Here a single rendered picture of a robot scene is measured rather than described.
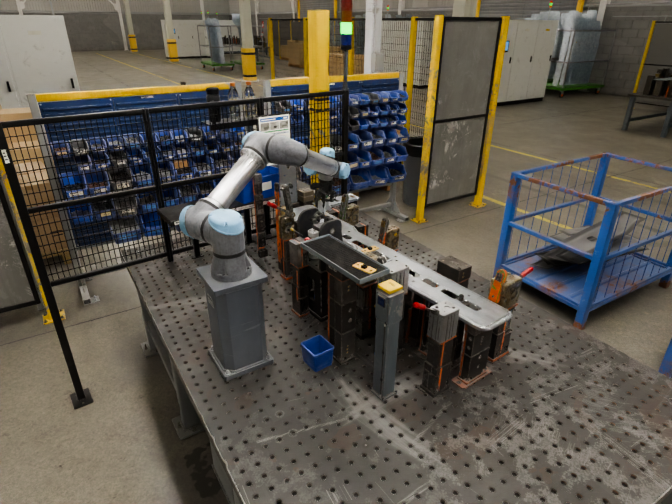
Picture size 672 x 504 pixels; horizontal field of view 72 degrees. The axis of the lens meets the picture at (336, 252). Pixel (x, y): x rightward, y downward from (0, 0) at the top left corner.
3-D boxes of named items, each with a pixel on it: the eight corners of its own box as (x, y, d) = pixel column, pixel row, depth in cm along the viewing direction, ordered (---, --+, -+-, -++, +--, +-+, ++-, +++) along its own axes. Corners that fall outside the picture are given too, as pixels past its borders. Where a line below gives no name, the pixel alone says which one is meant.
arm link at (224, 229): (229, 258, 161) (225, 222, 155) (202, 249, 168) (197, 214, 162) (252, 246, 170) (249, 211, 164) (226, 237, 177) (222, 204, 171)
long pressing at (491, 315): (521, 313, 170) (521, 309, 169) (481, 335, 158) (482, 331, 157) (310, 204, 269) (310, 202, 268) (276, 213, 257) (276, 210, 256)
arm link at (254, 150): (197, 230, 162) (279, 127, 185) (168, 221, 169) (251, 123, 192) (213, 251, 171) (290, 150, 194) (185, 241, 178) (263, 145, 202)
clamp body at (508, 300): (513, 352, 195) (530, 277, 179) (491, 366, 187) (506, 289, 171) (492, 340, 203) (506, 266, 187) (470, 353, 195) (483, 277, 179)
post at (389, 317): (397, 393, 173) (406, 291, 154) (382, 401, 169) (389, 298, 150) (384, 381, 179) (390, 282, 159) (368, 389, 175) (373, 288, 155)
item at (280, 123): (292, 162, 291) (290, 111, 278) (260, 168, 279) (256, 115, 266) (290, 162, 293) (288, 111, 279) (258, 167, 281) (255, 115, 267)
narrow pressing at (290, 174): (298, 202, 270) (296, 143, 255) (280, 206, 264) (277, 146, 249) (297, 201, 270) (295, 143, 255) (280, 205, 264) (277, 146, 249)
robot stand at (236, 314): (225, 381, 178) (214, 292, 161) (208, 352, 194) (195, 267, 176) (274, 363, 188) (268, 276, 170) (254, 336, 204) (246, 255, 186)
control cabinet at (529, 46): (484, 108, 1173) (499, -3, 1065) (468, 105, 1214) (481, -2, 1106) (544, 101, 1288) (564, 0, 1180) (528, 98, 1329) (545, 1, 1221)
